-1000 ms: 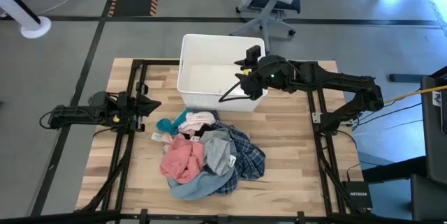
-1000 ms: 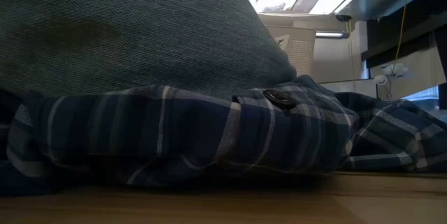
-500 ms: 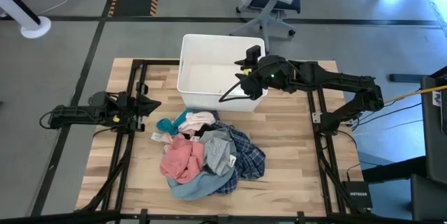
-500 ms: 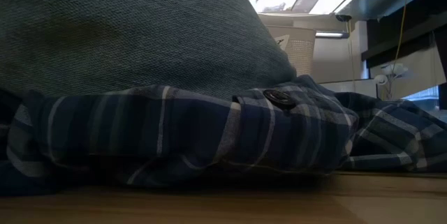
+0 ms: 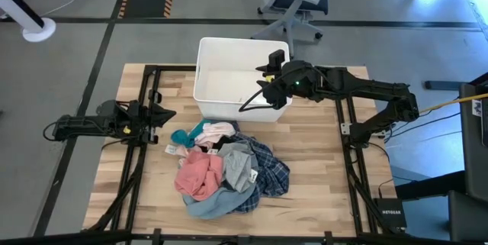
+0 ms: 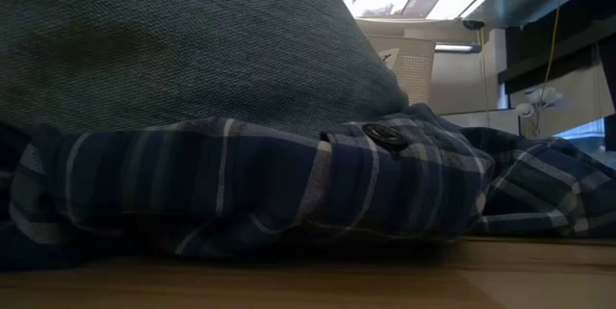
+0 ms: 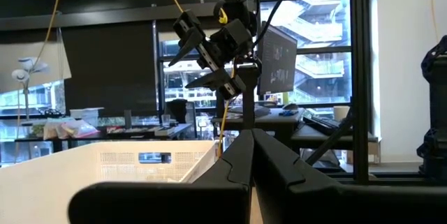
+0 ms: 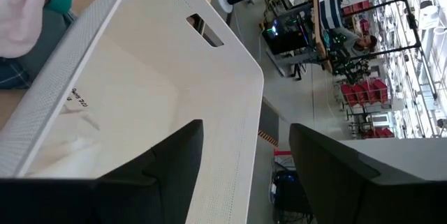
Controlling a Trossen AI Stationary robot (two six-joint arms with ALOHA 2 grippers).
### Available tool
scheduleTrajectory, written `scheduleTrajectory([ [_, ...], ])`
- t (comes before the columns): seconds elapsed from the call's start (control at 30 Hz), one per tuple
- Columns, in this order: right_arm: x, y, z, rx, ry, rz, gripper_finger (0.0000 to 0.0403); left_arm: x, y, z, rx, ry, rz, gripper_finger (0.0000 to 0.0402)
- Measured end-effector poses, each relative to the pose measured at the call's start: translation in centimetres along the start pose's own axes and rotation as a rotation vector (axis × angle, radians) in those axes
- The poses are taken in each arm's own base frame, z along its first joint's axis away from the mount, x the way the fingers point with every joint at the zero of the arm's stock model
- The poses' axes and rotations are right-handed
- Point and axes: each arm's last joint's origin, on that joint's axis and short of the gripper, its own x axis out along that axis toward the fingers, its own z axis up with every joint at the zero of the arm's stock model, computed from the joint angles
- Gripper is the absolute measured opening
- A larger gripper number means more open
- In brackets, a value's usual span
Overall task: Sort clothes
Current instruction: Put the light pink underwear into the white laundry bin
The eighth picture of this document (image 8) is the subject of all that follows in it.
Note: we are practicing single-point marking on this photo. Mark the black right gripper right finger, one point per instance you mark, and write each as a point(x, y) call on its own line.
point(349, 196)

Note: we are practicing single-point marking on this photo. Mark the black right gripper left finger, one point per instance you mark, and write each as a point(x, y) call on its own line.
point(146, 189)

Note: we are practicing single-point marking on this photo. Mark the blue plaid shirt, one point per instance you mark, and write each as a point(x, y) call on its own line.
point(12, 75)

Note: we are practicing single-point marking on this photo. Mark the grey-blue garment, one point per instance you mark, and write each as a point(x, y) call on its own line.
point(45, 39)

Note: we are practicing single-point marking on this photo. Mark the pale pink garment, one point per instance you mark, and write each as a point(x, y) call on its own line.
point(21, 14)

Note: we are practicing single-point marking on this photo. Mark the black computer tower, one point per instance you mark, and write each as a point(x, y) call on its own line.
point(290, 196)

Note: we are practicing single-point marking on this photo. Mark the rack of red storage bins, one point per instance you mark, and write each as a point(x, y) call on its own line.
point(363, 93)

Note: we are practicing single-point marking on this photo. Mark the white perforated laundry basket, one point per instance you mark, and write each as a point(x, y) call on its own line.
point(139, 77)

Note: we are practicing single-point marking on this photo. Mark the person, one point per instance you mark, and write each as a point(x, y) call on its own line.
point(363, 44)

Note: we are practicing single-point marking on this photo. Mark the computer tower with coloured lights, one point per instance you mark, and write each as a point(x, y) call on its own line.
point(286, 39)

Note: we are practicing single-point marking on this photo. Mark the wooden table board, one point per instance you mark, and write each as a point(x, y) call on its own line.
point(317, 25)

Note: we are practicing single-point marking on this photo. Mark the navy white striped cloth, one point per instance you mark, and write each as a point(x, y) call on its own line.
point(331, 13)

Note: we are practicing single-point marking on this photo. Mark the black metal frame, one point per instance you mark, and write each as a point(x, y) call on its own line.
point(412, 21)

